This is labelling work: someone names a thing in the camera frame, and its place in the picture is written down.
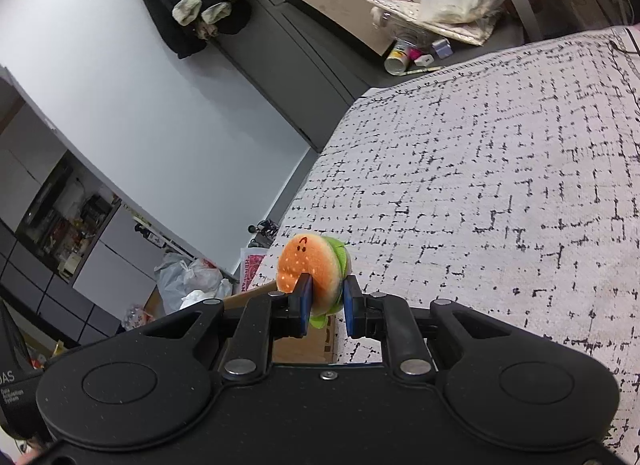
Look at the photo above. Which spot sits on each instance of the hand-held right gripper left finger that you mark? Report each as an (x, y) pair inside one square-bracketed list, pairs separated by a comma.
[(302, 307)]

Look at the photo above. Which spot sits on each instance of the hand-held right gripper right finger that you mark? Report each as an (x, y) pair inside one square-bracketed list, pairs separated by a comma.
[(351, 315)]

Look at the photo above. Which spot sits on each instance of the brown cardboard box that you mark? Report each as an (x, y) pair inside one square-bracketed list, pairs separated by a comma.
[(300, 350)]

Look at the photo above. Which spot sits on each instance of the burger plush toy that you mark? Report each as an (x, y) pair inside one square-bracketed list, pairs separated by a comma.
[(305, 260)]

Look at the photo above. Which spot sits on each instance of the person's left hand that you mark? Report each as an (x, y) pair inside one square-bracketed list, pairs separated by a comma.
[(25, 456)]

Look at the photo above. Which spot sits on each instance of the red white plastic bag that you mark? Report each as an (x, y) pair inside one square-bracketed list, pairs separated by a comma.
[(252, 270)]

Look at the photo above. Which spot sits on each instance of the grey sneakers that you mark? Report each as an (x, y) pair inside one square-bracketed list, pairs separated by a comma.
[(265, 232)]

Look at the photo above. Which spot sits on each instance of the dark panelled sliding door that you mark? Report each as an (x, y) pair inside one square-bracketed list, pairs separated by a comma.
[(50, 300)]

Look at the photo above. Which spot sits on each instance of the pack of water bottles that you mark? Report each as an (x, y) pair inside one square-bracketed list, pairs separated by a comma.
[(136, 319)]

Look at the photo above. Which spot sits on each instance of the white kitchen base cabinet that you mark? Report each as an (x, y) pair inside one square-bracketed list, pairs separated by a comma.
[(120, 265)]

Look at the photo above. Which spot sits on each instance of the kitchen countertop clutter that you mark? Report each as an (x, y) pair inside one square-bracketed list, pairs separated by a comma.
[(70, 225)]

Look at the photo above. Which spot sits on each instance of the white black patterned bed blanket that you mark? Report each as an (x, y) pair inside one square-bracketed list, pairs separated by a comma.
[(475, 195)]

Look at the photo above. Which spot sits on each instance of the dark grey wardrobe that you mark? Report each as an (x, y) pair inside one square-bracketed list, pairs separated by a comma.
[(300, 70)]

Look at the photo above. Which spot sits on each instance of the yellow ruler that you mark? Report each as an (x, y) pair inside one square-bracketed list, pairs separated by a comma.
[(422, 70)]

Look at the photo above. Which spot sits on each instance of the yellow white can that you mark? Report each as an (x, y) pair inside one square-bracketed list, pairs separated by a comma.
[(397, 60)]

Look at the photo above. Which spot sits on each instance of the small white box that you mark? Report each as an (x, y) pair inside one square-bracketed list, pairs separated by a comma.
[(424, 61)]

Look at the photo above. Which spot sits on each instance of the small pink toy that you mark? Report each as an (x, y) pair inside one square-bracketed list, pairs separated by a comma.
[(413, 53)]

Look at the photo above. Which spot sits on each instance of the small lavender box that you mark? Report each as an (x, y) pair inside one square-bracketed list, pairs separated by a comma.
[(441, 48)]

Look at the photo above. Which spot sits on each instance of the flat patterned package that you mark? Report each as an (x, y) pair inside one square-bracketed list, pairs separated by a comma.
[(392, 7)]

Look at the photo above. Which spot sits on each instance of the dark grey bedside shelf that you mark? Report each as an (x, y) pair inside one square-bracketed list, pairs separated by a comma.
[(500, 32)]

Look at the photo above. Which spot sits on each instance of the hanging dark clothes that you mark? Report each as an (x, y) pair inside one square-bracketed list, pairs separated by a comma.
[(165, 10)]

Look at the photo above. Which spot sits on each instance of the white kitchen wall cabinet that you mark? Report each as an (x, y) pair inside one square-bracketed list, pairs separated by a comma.
[(25, 165)]

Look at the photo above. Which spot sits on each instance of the black picture frame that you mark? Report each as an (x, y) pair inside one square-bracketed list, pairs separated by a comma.
[(330, 0)]

